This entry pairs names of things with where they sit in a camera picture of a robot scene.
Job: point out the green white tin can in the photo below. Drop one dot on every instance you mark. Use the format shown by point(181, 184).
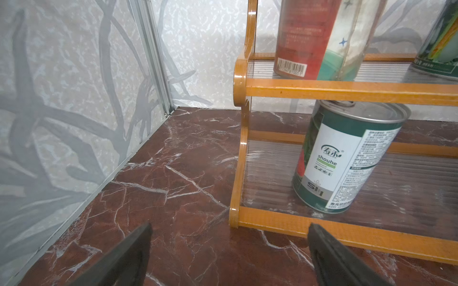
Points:
point(344, 143)

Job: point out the tall clear tomato-label jar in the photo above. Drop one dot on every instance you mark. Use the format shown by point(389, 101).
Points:
point(324, 40)

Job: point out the orange wooden three-tier shelf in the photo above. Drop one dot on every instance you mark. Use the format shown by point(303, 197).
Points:
point(408, 207)

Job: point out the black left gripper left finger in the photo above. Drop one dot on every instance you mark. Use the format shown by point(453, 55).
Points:
point(125, 265)

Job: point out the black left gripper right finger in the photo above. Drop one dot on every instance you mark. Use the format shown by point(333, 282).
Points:
point(336, 265)

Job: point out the silver green label tin can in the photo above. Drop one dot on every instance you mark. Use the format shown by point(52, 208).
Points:
point(438, 56)

